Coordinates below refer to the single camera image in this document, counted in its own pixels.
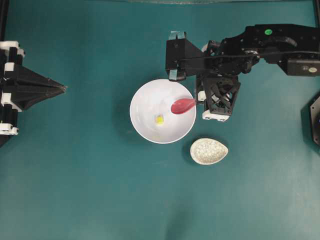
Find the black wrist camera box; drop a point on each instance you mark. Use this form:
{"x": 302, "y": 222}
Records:
{"x": 182, "y": 58}

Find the pink plastic spoon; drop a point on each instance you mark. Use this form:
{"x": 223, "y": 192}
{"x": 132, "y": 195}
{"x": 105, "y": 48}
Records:
{"x": 182, "y": 105}

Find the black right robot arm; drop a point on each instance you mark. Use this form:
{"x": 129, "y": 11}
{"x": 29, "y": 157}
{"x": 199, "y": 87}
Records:
{"x": 294, "y": 48}

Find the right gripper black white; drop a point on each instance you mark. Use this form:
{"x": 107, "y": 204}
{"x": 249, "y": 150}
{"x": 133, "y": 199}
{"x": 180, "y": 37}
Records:
{"x": 217, "y": 92}

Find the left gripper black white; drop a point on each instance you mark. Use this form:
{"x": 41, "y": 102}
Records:
{"x": 14, "y": 102}

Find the speckled ceramic spoon rest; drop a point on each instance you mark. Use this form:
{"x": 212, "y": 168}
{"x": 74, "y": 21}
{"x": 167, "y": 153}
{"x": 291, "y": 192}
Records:
{"x": 208, "y": 151}

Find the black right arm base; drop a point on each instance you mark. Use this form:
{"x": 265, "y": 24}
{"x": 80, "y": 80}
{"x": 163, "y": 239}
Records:
{"x": 310, "y": 122}

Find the black frame rail right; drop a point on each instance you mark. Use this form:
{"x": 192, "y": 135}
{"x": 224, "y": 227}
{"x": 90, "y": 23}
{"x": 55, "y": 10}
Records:
{"x": 316, "y": 9}

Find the black frame rail left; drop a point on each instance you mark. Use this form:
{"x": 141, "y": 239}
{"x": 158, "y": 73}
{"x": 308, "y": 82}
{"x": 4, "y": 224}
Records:
{"x": 4, "y": 8}

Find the black frame rail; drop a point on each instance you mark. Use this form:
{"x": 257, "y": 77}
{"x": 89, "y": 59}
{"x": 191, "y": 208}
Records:
{"x": 4, "y": 8}
{"x": 316, "y": 9}

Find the yellow hexagonal prism block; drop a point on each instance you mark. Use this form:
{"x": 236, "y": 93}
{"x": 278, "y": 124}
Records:
{"x": 159, "y": 119}

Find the white round bowl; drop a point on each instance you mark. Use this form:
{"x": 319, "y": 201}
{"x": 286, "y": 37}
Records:
{"x": 156, "y": 98}

